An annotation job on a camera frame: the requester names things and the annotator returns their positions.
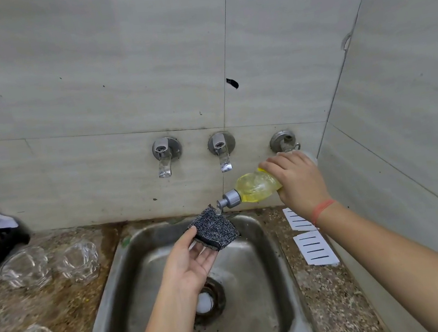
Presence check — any dark speckled sponge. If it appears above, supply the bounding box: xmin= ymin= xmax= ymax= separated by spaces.
xmin=185 ymin=201 xmax=242 ymax=255

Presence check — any person's left hand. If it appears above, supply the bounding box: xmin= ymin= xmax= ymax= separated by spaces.
xmin=153 ymin=222 xmax=225 ymax=298

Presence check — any chrome wall tap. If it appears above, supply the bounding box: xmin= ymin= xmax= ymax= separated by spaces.
xmin=150 ymin=135 xmax=187 ymax=180
xmin=205 ymin=130 xmax=240 ymax=175

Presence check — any grey wall valve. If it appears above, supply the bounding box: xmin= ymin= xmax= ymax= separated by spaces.
xmin=267 ymin=128 xmax=302 ymax=155

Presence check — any metal sink drain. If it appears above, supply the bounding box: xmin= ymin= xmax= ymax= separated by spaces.
xmin=188 ymin=275 xmax=230 ymax=329

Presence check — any orange wrist thread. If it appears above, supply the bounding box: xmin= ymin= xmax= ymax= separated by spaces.
xmin=308 ymin=197 xmax=340 ymax=228

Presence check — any stainless steel sink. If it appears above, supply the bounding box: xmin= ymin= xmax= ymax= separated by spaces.
xmin=56 ymin=201 xmax=318 ymax=332

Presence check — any person's right hand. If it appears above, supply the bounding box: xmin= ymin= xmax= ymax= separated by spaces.
xmin=257 ymin=146 xmax=336 ymax=227

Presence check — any person's right forearm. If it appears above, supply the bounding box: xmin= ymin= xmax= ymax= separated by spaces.
xmin=310 ymin=186 xmax=438 ymax=332

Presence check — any yellow dish soap bottle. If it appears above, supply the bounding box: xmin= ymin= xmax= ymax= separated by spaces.
xmin=210 ymin=149 xmax=324 ymax=213

